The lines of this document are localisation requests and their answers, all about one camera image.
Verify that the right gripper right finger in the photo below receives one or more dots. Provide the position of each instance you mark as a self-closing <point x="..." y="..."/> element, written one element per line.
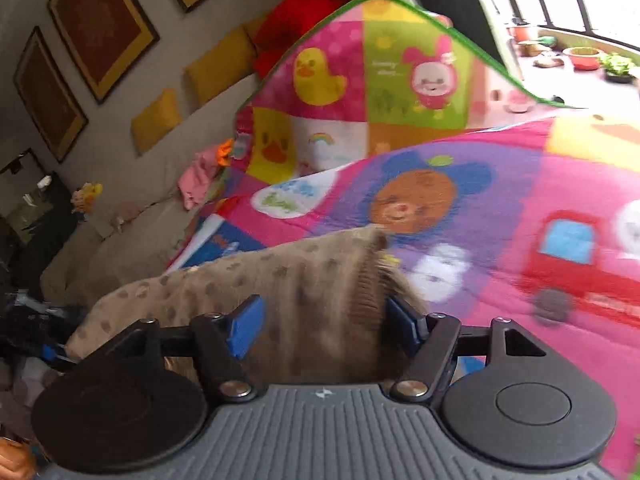
<point x="429" y="342"/>

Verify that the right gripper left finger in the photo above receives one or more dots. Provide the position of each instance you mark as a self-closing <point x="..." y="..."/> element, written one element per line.
<point x="221" y="341"/>

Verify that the brown knit sweater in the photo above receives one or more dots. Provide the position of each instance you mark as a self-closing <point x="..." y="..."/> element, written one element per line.
<point x="324" y="307"/>

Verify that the dark side table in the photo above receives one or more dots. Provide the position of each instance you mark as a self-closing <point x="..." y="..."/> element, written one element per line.
<point x="36" y="221"/>

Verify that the beige sofa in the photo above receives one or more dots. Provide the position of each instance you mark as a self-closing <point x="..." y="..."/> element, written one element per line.
<point x="139" y="220"/>

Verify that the small plush toy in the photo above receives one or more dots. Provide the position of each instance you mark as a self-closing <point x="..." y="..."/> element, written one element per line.
<point x="84" y="198"/>

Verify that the colourful cartoon blanket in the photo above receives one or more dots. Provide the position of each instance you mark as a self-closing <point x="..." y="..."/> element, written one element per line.
<point x="497" y="202"/>

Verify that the pink cloth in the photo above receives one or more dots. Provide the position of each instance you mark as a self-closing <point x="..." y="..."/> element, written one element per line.
<point x="199" y="177"/>

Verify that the orange toy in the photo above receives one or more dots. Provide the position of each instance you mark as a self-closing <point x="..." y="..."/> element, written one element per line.
<point x="223" y="153"/>

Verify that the framed picture left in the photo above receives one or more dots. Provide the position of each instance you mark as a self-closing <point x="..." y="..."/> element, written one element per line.
<point x="51" y="105"/>

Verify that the yellow cushion near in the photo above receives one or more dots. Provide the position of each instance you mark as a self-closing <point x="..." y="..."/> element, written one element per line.
<point x="155" y="121"/>

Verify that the yellow cushion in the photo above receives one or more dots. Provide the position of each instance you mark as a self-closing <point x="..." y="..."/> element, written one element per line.
<point x="155" y="121"/>
<point x="221" y="67"/>

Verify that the yellow cushion far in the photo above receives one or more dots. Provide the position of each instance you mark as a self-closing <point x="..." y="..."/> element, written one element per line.
<point x="221" y="67"/>

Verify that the red cushion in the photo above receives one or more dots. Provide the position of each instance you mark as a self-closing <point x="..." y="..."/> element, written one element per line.
<point x="283" y="26"/>

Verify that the red plant bowl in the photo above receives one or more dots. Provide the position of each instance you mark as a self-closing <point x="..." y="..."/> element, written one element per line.
<point x="583" y="58"/>

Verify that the framed picture middle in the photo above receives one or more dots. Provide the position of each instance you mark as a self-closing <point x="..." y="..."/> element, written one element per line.
<point x="104" y="38"/>

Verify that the green potted plant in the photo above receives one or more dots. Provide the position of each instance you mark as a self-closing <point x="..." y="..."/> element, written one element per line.
<point x="617" y="68"/>

